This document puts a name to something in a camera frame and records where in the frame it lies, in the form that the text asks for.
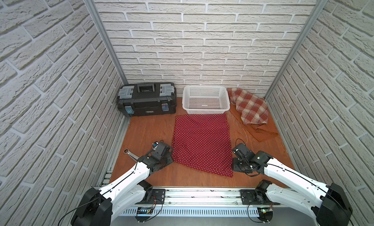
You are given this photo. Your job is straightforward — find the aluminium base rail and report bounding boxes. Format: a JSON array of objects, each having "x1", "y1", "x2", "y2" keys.
[{"x1": 84, "y1": 186, "x2": 325, "y2": 209}]

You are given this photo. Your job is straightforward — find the orange brown skirt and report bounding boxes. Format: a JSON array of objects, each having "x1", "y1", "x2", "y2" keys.
[{"x1": 229, "y1": 104, "x2": 279, "y2": 142}]

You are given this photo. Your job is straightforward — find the black plastic toolbox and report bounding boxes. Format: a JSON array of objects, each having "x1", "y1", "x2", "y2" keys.
[{"x1": 116, "y1": 83, "x2": 177, "y2": 117}]

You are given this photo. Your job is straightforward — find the red polka dot skirt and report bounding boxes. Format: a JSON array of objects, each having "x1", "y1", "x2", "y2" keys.
[{"x1": 172, "y1": 114, "x2": 233, "y2": 178}]

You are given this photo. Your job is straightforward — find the left controller board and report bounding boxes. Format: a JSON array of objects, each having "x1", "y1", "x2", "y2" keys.
[{"x1": 135, "y1": 207, "x2": 157, "y2": 223}]

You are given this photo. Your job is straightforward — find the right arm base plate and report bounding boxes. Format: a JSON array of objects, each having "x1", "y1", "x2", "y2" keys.
[{"x1": 239, "y1": 189, "x2": 280, "y2": 206}]

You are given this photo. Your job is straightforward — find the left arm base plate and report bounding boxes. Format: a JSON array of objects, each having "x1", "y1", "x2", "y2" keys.
[{"x1": 139, "y1": 189, "x2": 166, "y2": 205}]

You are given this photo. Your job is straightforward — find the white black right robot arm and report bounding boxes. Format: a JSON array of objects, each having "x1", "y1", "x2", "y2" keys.
[{"x1": 232, "y1": 143, "x2": 353, "y2": 226}]

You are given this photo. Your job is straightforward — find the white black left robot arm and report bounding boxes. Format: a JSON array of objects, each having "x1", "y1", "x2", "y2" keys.
[{"x1": 71, "y1": 141, "x2": 173, "y2": 226}]

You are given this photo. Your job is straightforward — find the silver wrench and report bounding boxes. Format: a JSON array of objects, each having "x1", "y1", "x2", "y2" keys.
[{"x1": 123, "y1": 149, "x2": 139, "y2": 162}]

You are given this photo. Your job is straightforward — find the red plaid skirt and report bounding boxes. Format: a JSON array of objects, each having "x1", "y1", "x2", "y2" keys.
[{"x1": 227, "y1": 88, "x2": 269, "y2": 125}]

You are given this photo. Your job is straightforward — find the right controller board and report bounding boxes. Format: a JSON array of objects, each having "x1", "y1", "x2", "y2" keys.
[{"x1": 257, "y1": 208, "x2": 273, "y2": 224}]

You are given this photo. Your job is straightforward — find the controller board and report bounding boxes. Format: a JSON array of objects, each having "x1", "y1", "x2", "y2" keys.
[
  {"x1": 257, "y1": 208, "x2": 273, "y2": 224},
  {"x1": 135, "y1": 207, "x2": 157, "y2": 223}
]

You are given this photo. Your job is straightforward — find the white plastic basket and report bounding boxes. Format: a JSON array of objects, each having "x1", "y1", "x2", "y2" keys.
[{"x1": 182, "y1": 85, "x2": 230, "y2": 115}]

